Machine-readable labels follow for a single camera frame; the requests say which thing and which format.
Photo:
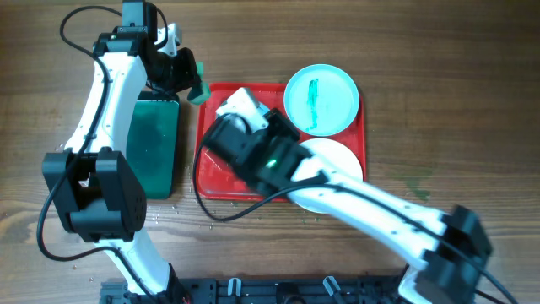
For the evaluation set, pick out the black tub of green water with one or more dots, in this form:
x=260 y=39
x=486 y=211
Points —
x=151 y=143

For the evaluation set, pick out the white plate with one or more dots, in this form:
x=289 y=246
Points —
x=321 y=100
x=336 y=154

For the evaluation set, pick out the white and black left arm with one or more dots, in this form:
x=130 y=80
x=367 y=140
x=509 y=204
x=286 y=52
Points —
x=123 y=153

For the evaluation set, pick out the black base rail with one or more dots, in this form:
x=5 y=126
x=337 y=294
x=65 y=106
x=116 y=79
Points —
x=361 y=290

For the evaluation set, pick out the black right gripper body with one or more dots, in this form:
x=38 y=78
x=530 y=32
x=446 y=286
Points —
x=267 y=118

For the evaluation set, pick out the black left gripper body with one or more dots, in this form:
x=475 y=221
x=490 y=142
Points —
x=173 y=73

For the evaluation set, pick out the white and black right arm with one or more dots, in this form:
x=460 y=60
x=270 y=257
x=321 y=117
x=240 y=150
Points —
x=446 y=253

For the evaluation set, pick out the green and yellow sponge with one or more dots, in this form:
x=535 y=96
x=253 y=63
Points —
x=200 y=91

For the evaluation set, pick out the red plastic tray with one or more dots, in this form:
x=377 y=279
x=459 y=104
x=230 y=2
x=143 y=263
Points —
x=215 y=180

